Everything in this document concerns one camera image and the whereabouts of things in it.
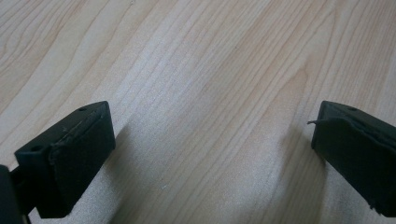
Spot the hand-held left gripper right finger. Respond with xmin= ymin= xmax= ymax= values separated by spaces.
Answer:
xmin=307 ymin=100 xmax=396 ymax=218

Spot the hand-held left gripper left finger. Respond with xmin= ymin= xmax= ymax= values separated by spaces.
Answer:
xmin=14 ymin=100 xmax=117 ymax=219

